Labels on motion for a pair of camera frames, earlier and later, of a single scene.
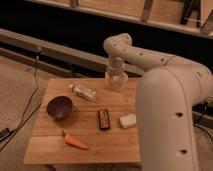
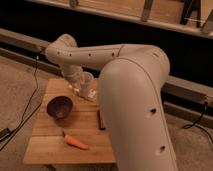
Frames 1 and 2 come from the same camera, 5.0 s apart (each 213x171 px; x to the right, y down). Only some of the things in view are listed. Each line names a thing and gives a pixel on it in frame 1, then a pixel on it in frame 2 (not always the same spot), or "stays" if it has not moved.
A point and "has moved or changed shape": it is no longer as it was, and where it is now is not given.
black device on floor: [4, 133] stays
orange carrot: [75, 142] stays
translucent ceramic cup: [116, 81] has moved or changed shape
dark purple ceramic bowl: [59, 107] stays
